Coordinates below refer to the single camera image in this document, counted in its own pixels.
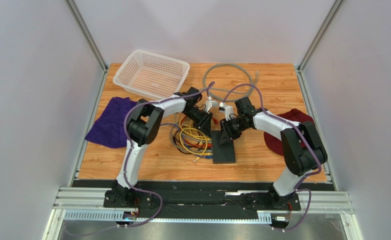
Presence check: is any red ethernet cable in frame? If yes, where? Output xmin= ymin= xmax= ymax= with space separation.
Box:
xmin=188 ymin=118 xmax=220 ymax=150

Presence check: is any dark red cloth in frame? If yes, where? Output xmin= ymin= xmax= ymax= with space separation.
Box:
xmin=263 ymin=108 xmax=316 ymax=156

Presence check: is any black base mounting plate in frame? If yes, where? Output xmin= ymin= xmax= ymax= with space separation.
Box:
xmin=103 ymin=189 xmax=302 ymax=211

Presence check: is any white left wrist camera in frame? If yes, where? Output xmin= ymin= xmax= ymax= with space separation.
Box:
xmin=204 ymin=96 xmax=219 ymax=112

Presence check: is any aluminium frame rail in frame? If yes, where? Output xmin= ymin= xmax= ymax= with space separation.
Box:
xmin=53 ymin=187 xmax=354 ymax=224

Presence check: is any blue ethernet cable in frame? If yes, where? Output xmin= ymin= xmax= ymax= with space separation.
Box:
xmin=182 ymin=139 xmax=214 ymax=159

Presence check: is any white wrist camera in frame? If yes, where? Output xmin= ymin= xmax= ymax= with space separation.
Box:
xmin=204 ymin=96 xmax=219 ymax=112
xmin=219 ymin=102 xmax=234 ymax=121

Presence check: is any black ethernet cable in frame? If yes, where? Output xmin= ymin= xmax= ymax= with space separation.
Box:
xmin=173 ymin=128 xmax=210 ymax=155

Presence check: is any white perforated plastic basket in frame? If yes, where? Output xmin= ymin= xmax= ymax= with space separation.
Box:
xmin=112 ymin=50 xmax=190 ymax=100

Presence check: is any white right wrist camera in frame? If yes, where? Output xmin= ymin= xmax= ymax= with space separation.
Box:
xmin=219 ymin=102 xmax=234 ymax=121

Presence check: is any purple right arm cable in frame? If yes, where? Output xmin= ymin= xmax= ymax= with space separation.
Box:
xmin=222 ymin=83 xmax=323 ymax=233

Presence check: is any black network switch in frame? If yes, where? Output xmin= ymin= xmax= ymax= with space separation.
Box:
xmin=211 ymin=130 xmax=236 ymax=165

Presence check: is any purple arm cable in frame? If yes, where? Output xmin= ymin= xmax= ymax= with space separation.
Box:
xmin=117 ymin=81 xmax=216 ymax=229
xmin=222 ymin=83 xmax=323 ymax=233

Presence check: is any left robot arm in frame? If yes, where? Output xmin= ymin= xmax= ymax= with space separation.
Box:
xmin=103 ymin=87 xmax=213 ymax=208

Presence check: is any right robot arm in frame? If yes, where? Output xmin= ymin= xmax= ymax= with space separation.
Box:
xmin=218 ymin=97 xmax=328 ymax=209

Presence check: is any long grey coiled cable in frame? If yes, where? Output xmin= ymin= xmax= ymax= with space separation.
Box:
xmin=202 ymin=63 xmax=260 ymax=103

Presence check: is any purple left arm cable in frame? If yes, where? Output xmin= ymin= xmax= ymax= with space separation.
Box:
xmin=117 ymin=81 xmax=216 ymax=229

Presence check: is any purple cloth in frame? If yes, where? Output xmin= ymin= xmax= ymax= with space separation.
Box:
xmin=84 ymin=97 xmax=136 ymax=149

